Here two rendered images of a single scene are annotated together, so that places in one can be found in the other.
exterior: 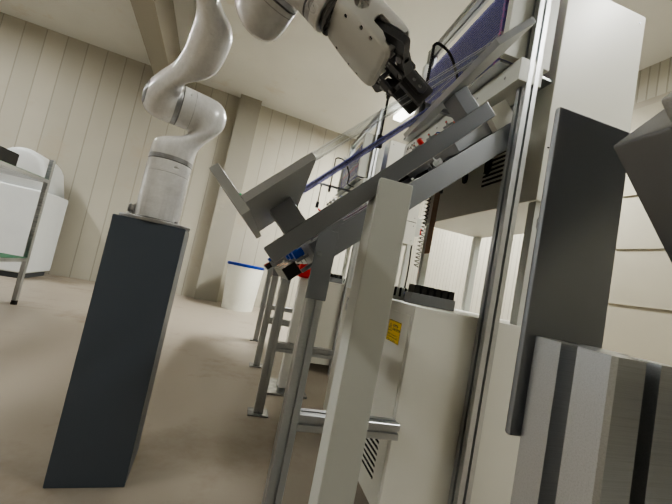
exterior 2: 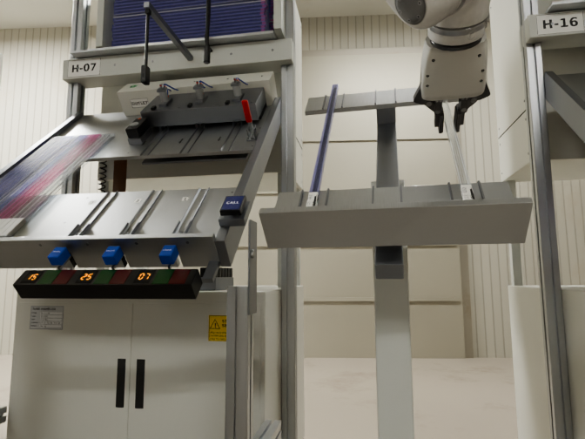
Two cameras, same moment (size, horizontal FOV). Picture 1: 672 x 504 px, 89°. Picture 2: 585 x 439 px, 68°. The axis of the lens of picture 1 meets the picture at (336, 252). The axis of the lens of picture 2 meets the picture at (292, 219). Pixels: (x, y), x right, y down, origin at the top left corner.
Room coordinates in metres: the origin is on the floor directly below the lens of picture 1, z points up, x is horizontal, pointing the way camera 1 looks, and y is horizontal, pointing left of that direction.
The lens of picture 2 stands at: (0.45, 0.74, 0.66)
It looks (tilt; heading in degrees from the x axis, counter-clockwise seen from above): 7 degrees up; 293
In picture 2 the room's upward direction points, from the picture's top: straight up
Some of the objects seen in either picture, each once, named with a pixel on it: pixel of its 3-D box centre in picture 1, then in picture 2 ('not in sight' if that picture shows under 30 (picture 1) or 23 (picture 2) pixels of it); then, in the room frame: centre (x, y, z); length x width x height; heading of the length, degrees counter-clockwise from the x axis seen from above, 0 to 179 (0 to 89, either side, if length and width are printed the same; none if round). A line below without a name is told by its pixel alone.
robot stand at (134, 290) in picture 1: (126, 342); not in sight; (1.01, 0.54, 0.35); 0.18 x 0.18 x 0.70; 20
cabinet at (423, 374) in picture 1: (434, 389); (183, 384); (1.35, -0.47, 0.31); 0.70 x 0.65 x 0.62; 13
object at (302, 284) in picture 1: (296, 318); not in sight; (1.94, 0.14, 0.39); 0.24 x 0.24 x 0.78; 13
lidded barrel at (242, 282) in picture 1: (241, 286); not in sight; (4.60, 1.14, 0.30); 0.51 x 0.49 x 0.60; 19
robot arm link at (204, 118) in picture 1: (190, 130); not in sight; (1.03, 0.51, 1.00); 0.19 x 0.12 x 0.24; 125
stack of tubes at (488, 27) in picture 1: (469, 73); (194, 11); (1.26, -0.37, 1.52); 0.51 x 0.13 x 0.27; 13
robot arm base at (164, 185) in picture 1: (162, 194); not in sight; (1.01, 0.54, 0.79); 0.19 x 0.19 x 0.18
